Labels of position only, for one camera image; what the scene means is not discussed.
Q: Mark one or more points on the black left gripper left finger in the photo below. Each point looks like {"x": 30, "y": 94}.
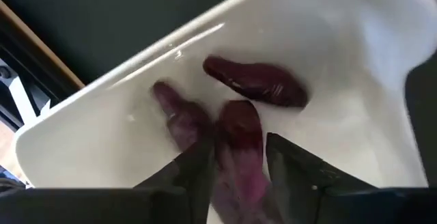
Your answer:
{"x": 184, "y": 190}

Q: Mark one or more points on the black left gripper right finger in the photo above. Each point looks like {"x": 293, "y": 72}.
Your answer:
{"x": 307, "y": 190}

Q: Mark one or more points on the large purple eggplant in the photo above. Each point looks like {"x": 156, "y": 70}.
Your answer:
{"x": 181, "y": 114}

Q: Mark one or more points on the white plastic basket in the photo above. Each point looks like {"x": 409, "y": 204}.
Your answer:
{"x": 341, "y": 63}

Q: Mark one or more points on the wooden table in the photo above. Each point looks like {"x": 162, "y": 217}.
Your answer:
{"x": 51, "y": 56}

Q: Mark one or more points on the black table mat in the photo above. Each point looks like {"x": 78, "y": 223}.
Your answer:
{"x": 102, "y": 19}

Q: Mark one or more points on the black metal table frame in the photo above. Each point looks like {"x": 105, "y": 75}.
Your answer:
{"x": 30, "y": 63}

